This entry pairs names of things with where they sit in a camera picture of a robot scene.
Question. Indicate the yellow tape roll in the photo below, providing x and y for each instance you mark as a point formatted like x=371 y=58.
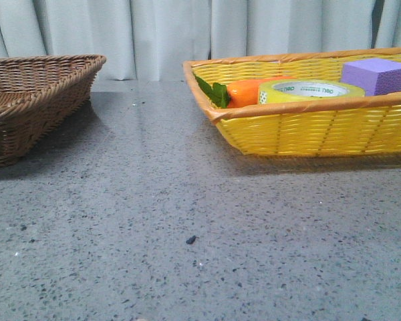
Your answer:
x=300 y=90

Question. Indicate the orange toy carrot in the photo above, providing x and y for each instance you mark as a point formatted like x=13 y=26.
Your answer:
x=235 y=94

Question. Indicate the white curtain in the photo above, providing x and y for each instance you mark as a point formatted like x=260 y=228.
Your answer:
x=149 y=40

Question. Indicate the yellow wicker basket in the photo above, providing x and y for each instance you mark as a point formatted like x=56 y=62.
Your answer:
x=337 y=127

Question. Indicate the brown wicker basket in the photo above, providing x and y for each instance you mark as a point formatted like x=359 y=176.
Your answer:
x=37 y=94

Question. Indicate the purple foam block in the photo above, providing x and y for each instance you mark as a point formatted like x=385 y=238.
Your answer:
x=376 y=76

